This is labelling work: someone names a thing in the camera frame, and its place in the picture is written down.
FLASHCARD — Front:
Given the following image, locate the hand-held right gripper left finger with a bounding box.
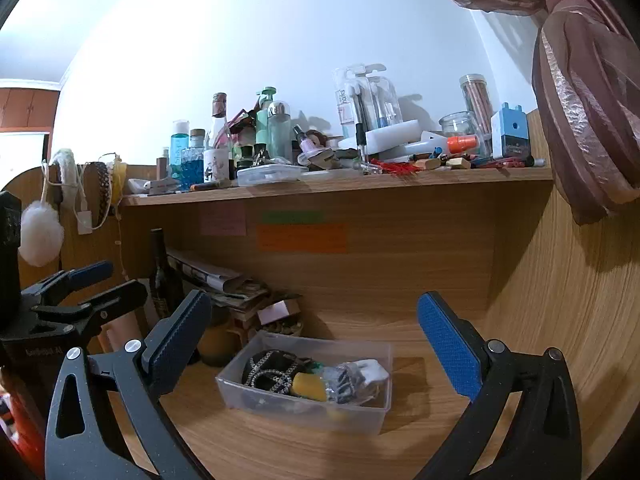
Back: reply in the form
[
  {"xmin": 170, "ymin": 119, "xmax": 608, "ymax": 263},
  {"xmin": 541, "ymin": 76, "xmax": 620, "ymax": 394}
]
[{"xmin": 45, "ymin": 290, "xmax": 213, "ymax": 480}]

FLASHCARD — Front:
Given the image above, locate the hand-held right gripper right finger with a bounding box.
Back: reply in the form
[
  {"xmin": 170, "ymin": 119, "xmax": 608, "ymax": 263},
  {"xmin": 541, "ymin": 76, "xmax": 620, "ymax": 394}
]
[{"xmin": 417, "ymin": 291, "xmax": 583, "ymax": 480}]

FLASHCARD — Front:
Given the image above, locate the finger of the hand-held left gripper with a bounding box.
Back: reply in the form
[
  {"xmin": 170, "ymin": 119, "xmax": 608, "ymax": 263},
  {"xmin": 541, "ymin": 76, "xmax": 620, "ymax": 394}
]
[
  {"xmin": 21, "ymin": 261, "xmax": 114, "ymax": 306},
  {"xmin": 32, "ymin": 280, "xmax": 149, "ymax": 346}
]

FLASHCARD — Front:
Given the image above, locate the clear plastic box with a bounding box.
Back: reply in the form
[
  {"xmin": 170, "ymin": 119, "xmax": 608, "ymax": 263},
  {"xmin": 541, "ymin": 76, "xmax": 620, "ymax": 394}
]
[{"xmin": 215, "ymin": 330, "xmax": 393, "ymax": 436}]

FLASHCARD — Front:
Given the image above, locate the white sock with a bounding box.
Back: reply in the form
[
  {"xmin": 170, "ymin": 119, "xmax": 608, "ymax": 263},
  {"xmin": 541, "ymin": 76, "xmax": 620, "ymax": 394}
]
[{"xmin": 345, "ymin": 358, "xmax": 391, "ymax": 392}]

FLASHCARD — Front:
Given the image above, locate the black rhinestone scrunchie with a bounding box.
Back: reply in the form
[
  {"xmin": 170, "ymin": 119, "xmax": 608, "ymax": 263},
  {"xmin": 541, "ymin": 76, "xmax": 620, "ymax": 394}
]
[{"xmin": 241, "ymin": 350, "xmax": 313, "ymax": 396}]

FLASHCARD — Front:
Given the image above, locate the grey patterned scrunchie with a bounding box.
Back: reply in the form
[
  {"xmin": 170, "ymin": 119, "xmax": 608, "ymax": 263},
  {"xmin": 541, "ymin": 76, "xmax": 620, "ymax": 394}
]
[{"xmin": 322, "ymin": 362, "xmax": 371, "ymax": 403}]

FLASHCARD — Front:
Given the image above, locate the yellow sponge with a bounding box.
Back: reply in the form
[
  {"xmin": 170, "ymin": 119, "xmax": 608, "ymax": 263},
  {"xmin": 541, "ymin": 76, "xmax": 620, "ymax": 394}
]
[{"xmin": 291, "ymin": 372, "xmax": 328, "ymax": 403}]

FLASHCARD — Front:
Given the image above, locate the beige cylinder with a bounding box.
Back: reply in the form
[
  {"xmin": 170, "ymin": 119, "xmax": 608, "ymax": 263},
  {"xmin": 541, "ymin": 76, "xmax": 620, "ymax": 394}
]
[{"xmin": 97, "ymin": 310, "xmax": 146, "ymax": 356}]

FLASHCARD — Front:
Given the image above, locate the amber jar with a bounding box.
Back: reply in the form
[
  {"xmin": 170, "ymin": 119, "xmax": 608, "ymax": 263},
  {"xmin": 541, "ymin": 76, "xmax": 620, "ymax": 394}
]
[{"xmin": 197, "ymin": 305, "xmax": 241, "ymax": 366}]

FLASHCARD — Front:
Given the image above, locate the dark wine bottle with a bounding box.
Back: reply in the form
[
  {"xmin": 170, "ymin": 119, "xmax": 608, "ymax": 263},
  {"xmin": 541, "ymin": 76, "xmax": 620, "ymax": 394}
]
[{"xmin": 148, "ymin": 228, "xmax": 186, "ymax": 321}]

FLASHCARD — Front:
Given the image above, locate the white pompom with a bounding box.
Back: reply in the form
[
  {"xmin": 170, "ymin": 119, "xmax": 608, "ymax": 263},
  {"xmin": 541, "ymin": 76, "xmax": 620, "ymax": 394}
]
[{"xmin": 19, "ymin": 201, "xmax": 65, "ymax": 267}]

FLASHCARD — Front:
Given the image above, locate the stack of newspapers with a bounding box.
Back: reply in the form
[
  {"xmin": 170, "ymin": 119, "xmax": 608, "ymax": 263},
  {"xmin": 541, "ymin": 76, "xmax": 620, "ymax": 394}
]
[{"xmin": 166, "ymin": 247, "xmax": 271, "ymax": 306}]

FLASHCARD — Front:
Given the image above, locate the black dotted headband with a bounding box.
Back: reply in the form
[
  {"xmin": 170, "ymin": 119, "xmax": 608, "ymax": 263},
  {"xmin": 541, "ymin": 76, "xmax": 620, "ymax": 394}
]
[{"xmin": 82, "ymin": 161, "xmax": 113, "ymax": 226}]

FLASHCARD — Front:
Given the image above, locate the yellow headband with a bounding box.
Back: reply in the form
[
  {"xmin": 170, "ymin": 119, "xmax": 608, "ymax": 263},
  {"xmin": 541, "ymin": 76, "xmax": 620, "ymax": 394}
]
[{"xmin": 107, "ymin": 155, "xmax": 128, "ymax": 206}]

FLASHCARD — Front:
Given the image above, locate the small cardboard box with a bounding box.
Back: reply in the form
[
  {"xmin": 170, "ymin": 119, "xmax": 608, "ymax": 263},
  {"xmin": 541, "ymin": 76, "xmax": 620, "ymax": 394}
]
[{"xmin": 256, "ymin": 297, "xmax": 303, "ymax": 336}]

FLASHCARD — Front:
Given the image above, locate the white fluffy headband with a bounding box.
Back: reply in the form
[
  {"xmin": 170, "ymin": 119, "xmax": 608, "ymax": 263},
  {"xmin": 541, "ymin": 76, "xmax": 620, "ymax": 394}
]
[{"xmin": 47, "ymin": 149, "xmax": 83, "ymax": 201}]

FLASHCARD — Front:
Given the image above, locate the pink sticky note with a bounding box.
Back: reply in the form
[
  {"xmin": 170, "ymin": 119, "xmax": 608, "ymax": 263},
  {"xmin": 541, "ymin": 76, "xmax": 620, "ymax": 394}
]
[{"xmin": 201, "ymin": 212, "xmax": 247, "ymax": 236}]

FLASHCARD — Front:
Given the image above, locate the blue glass jar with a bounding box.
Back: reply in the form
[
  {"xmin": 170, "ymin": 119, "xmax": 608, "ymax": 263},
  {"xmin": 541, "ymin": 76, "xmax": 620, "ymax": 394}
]
[{"xmin": 181, "ymin": 147, "xmax": 206, "ymax": 186}]

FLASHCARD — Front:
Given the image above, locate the blue liquid bottle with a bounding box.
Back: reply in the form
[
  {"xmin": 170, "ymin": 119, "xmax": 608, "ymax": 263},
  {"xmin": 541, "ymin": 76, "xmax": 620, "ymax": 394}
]
[{"xmin": 171, "ymin": 120, "xmax": 192, "ymax": 176}]

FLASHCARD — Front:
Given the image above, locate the orange sticky note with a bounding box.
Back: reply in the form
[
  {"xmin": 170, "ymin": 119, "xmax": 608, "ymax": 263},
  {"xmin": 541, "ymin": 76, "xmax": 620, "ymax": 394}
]
[{"xmin": 257, "ymin": 223, "xmax": 348, "ymax": 253}]

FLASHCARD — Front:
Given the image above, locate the white printed mug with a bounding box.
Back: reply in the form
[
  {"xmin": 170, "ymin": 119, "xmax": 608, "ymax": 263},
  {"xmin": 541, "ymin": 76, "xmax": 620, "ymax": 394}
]
[{"xmin": 202, "ymin": 147, "xmax": 232, "ymax": 183}]

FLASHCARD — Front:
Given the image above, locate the green sticky note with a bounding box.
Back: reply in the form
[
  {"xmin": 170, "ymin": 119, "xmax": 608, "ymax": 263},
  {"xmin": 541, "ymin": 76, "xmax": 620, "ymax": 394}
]
[{"xmin": 261, "ymin": 211, "xmax": 325, "ymax": 224}]

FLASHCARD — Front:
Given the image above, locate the red tassel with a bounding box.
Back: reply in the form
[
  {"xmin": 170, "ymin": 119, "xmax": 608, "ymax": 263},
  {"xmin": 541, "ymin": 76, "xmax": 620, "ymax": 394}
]
[{"xmin": 370, "ymin": 159, "xmax": 416, "ymax": 177}]

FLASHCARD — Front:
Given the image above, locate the clear flat plastic case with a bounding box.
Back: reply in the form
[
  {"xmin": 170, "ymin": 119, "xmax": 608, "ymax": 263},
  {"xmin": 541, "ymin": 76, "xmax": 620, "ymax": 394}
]
[{"xmin": 236, "ymin": 163, "xmax": 303, "ymax": 187}]

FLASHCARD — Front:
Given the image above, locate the clear bottle brown foil top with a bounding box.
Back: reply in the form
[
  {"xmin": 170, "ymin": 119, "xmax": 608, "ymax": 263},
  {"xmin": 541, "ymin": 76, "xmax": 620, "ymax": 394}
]
[{"xmin": 209, "ymin": 92, "xmax": 232, "ymax": 151}]

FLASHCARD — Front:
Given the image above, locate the wooden shelf board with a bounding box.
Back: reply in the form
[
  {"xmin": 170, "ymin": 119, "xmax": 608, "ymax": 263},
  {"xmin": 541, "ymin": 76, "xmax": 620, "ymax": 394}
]
[{"xmin": 120, "ymin": 165, "xmax": 555, "ymax": 207}]

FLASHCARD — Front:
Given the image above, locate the white foam block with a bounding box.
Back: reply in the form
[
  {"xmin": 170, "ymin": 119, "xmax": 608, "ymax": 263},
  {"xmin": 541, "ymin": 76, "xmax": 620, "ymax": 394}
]
[{"xmin": 365, "ymin": 119, "xmax": 423, "ymax": 153}]

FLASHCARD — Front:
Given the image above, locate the round glass jar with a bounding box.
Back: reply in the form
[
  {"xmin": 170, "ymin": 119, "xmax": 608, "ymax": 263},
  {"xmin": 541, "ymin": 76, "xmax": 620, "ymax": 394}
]
[{"xmin": 439, "ymin": 111, "xmax": 483, "ymax": 153}]

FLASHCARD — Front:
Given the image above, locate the blue white pencil sharpener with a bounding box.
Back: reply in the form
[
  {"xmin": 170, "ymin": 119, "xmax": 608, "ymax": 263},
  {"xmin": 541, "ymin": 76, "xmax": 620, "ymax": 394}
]
[{"xmin": 491, "ymin": 102, "xmax": 532, "ymax": 161}]

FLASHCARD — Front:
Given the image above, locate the green pump bottle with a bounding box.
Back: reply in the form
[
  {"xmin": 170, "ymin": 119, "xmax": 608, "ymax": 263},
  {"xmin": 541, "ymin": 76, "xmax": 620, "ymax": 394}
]
[{"xmin": 256, "ymin": 86, "xmax": 278, "ymax": 148}]

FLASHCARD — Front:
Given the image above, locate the clear bottle silver cap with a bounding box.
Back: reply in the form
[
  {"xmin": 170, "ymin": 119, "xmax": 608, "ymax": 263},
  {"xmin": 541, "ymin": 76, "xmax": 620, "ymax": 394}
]
[{"xmin": 267, "ymin": 101, "xmax": 292, "ymax": 161}]

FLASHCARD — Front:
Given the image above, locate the tall clear jar of sticks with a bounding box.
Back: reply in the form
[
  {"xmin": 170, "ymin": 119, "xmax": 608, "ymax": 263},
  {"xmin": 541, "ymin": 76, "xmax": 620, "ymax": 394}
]
[{"xmin": 459, "ymin": 74, "xmax": 493, "ymax": 156}]

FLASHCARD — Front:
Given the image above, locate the clear blister pack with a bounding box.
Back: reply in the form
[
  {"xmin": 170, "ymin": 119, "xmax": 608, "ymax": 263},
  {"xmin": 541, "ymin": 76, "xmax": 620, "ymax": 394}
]
[
  {"xmin": 367, "ymin": 63, "xmax": 403, "ymax": 131},
  {"xmin": 332, "ymin": 67, "xmax": 368, "ymax": 138}
]

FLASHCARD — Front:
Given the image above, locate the pink brown curtain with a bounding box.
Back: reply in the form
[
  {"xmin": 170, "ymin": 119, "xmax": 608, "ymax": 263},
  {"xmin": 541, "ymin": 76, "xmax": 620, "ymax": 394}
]
[{"xmin": 406, "ymin": 0, "xmax": 640, "ymax": 226}]

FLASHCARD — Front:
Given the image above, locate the wooden wall cabinet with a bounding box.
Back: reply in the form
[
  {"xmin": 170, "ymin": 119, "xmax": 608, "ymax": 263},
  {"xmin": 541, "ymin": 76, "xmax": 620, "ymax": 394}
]
[{"xmin": 0, "ymin": 79, "xmax": 61, "ymax": 133}]

